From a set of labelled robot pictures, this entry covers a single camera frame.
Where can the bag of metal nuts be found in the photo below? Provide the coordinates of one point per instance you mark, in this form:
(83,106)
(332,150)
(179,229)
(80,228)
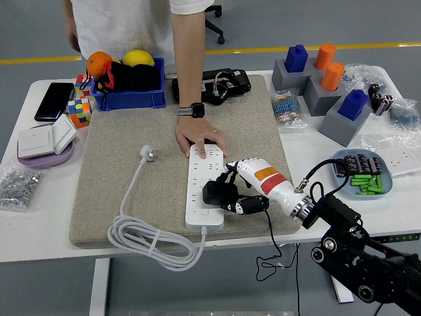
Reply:
(18,186)

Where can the bag of striped resistors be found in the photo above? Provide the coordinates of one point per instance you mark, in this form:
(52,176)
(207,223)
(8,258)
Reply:
(287,108)

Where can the black table control panel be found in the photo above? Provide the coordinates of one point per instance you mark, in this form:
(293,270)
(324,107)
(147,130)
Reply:
(401,238)

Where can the grey-brown felt mat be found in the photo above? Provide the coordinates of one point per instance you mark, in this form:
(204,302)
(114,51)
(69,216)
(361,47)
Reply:
(131,125)

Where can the white power strip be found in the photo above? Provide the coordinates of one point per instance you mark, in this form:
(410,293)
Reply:
(204,219)

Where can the clear bag of small parts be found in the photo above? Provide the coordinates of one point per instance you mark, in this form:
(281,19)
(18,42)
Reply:
(361,74)

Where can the black wrist watch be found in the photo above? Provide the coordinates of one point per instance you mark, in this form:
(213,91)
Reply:
(196,110)

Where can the orange cylinder peg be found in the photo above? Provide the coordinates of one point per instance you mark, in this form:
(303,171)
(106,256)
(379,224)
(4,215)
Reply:
(332,77)
(325,56)

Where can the purple plate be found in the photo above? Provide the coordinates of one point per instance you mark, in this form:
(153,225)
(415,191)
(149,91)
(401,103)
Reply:
(42,162)

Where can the person's right hand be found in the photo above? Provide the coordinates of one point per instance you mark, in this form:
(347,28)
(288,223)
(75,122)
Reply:
(74,41)

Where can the white wall socket panel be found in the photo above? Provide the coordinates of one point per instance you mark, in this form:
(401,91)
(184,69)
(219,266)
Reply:
(399,161)

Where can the blue plastic bin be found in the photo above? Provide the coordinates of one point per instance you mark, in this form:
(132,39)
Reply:
(131,98)

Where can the grey holder block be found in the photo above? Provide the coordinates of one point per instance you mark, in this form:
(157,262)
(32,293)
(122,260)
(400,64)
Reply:
(317,102)
(279,79)
(335,128)

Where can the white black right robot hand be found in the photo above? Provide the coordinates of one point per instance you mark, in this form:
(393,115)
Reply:
(273,181)

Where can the person's left hand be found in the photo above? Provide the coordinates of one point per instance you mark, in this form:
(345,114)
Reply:
(197,131)

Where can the light blue plate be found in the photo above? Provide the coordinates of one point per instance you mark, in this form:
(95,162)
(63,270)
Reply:
(353,192)

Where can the black smartphone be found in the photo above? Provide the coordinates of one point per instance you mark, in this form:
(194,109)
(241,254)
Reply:
(54,100)

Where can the white wall switch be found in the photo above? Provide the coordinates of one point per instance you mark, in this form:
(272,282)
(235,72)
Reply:
(34,141)
(64,133)

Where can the black plug adapter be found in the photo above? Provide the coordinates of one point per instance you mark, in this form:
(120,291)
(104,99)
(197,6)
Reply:
(213,194)

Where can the bag of black capacitors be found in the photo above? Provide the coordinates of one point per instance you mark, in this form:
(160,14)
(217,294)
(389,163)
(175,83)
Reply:
(380,98)

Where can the bag of blue resistors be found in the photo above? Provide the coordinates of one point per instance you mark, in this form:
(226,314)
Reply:
(404,113)

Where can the person's right forearm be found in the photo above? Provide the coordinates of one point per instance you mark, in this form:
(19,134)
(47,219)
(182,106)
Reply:
(68,14)

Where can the white table leg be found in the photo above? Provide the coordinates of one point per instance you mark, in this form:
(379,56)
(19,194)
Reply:
(343,296)
(98,286)

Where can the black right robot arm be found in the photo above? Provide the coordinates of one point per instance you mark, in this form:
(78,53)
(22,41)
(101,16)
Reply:
(338,210)

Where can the black capacitor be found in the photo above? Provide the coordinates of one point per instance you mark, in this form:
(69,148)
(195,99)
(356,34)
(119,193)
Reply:
(339,170)
(375,165)
(363,163)
(352,164)

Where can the yellow lemon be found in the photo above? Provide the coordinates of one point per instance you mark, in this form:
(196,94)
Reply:
(138,57)

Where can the orange fruit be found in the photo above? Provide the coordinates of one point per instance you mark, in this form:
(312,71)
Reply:
(97,62)

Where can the colourful puzzle cube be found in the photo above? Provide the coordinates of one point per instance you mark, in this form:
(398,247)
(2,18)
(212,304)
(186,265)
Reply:
(80,112)
(80,80)

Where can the black office chair base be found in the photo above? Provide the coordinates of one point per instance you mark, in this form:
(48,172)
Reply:
(221,40)

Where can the person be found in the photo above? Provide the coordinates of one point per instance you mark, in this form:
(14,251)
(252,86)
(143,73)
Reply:
(125,26)

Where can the open black electronic housing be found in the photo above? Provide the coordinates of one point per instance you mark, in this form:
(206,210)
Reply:
(237,82)

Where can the clear plastic bag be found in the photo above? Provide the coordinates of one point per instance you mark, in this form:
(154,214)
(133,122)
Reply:
(371,141)

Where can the blue square peg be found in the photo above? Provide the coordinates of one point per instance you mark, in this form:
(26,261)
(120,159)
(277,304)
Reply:
(352,105)
(296,59)

